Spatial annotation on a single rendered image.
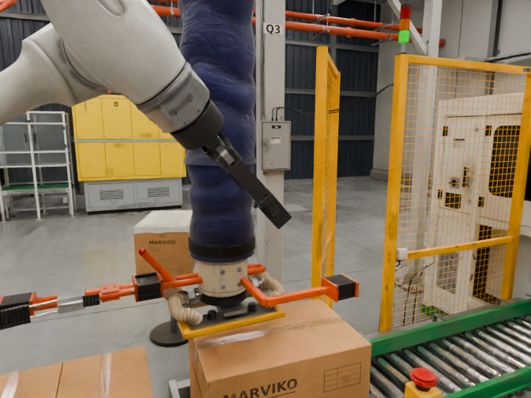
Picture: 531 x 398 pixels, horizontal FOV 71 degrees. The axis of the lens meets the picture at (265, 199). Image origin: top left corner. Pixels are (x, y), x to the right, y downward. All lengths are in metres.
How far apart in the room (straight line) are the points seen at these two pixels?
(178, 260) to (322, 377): 1.70
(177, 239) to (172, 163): 5.79
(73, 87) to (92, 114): 7.85
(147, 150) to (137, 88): 7.97
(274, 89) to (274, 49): 0.23
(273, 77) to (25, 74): 1.86
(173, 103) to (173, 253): 2.40
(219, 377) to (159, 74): 1.00
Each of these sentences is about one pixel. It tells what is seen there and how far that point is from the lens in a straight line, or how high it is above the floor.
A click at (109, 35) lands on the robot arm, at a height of 1.80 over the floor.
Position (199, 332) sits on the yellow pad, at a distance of 1.21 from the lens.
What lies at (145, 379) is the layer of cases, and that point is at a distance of 2.04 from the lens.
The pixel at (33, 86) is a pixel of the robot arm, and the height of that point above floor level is 1.76.
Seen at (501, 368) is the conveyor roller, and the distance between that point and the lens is 2.36.
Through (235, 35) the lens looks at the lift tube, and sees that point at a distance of 1.16.
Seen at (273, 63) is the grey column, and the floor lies 2.11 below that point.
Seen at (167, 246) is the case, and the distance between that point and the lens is 2.85.
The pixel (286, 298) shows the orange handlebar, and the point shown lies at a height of 1.22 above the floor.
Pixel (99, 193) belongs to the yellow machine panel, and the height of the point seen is 0.44.
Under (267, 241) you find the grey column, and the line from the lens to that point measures 2.41.
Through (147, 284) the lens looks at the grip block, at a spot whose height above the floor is 1.24.
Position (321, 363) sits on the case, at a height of 0.92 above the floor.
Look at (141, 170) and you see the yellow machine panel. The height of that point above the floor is 0.92.
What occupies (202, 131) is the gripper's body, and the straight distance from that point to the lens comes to 0.52.
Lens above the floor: 1.69
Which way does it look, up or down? 10 degrees down
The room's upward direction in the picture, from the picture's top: straight up
